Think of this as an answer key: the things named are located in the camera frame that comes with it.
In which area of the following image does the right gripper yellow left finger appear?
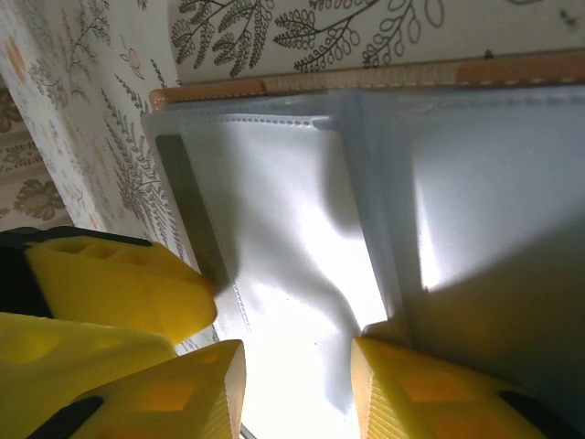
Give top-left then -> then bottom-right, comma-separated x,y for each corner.
26,338 -> 248,439

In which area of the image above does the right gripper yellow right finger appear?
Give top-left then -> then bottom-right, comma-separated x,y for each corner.
350,337 -> 585,439

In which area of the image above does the pink leather card holder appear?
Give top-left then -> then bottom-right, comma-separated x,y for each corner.
139,50 -> 585,439

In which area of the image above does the dark grey credit card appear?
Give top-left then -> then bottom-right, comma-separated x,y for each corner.
154,134 -> 232,294

